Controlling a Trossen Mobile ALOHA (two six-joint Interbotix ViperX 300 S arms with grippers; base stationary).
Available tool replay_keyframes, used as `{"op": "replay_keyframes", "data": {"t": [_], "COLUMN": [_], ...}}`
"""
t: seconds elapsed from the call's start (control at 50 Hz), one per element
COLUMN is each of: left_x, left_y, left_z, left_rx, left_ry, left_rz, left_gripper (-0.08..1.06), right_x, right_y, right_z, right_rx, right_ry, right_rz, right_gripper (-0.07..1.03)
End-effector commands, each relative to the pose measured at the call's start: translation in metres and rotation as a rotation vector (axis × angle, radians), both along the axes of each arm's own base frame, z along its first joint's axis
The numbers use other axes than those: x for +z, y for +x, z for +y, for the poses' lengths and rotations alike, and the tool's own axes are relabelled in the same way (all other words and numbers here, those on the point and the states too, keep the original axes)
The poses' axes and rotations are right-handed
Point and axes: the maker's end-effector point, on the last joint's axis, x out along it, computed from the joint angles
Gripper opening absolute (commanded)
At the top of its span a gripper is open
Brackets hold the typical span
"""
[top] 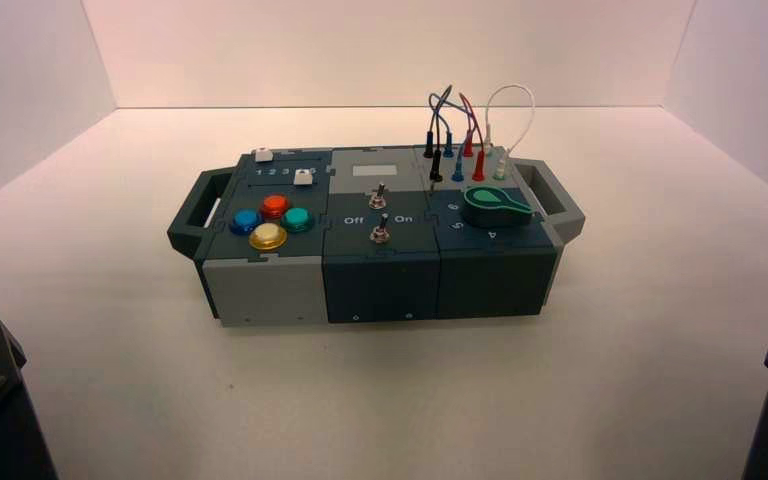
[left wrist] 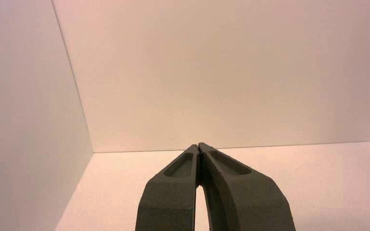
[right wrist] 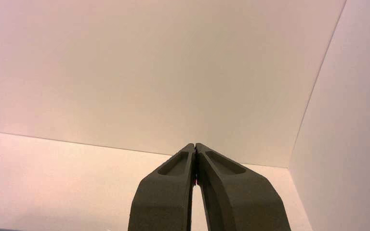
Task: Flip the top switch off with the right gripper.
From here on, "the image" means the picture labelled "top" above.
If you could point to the grey and dark teal control box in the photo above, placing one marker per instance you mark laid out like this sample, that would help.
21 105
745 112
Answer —
377 278

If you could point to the metal toggle switch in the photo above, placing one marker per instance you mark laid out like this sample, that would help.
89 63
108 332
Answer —
380 232
377 197

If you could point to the white rectangular display window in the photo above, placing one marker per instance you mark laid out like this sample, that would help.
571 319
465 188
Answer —
375 170

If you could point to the teal round push button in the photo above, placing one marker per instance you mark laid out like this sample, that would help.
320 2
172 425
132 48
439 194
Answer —
297 217

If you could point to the white slider knob blue triangle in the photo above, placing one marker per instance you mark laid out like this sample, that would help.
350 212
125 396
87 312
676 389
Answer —
303 177

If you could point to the dark green rotary knob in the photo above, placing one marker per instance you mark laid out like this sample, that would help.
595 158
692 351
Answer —
490 205

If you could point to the red round push button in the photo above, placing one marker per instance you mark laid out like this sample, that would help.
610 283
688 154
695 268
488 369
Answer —
274 205

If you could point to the yellow round push button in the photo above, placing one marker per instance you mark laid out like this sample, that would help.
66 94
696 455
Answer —
267 235

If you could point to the blue round push button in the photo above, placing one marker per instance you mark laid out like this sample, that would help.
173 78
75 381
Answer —
246 220

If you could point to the plain white slider knob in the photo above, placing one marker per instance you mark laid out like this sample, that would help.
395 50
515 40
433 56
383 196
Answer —
264 155

